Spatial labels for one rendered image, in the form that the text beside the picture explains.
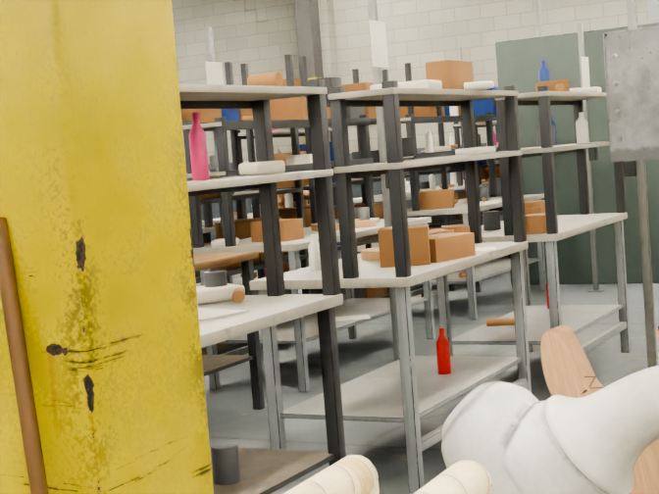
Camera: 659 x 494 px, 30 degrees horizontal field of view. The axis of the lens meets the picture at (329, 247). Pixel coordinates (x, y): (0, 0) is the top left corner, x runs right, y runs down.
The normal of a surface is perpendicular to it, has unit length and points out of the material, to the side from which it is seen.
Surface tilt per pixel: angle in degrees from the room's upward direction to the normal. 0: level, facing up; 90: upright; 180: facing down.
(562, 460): 81
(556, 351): 88
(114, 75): 90
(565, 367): 88
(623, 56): 90
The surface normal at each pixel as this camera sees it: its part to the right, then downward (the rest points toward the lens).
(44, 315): -0.48, 0.11
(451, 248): 0.75, 0.00
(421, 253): -0.10, 0.08
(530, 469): -0.38, -0.11
